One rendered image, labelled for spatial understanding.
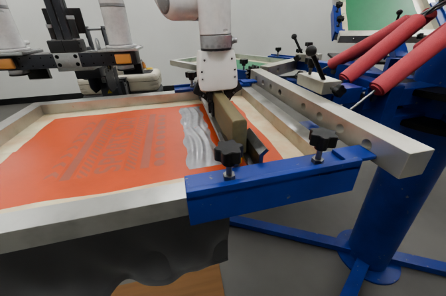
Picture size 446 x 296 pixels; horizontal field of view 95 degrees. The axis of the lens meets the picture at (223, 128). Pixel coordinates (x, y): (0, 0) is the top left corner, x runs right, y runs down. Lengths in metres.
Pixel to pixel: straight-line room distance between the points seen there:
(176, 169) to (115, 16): 0.75
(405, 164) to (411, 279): 1.28
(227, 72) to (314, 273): 1.21
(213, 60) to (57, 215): 0.40
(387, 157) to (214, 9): 0.43
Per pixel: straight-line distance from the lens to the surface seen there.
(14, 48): 1.24
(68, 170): 0.55
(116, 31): 1.04
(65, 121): 0.83
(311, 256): 1.51
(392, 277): 1.61
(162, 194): 0.34
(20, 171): 0.61
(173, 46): 4.34
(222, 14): 0.50
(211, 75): 0.52
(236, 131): 0.39
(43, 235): 0.40
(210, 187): 0.31
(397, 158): 0.43
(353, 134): 0.48
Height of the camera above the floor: 1.22
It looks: 27 degrees down
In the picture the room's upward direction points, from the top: 1 degrees counter-clockwise
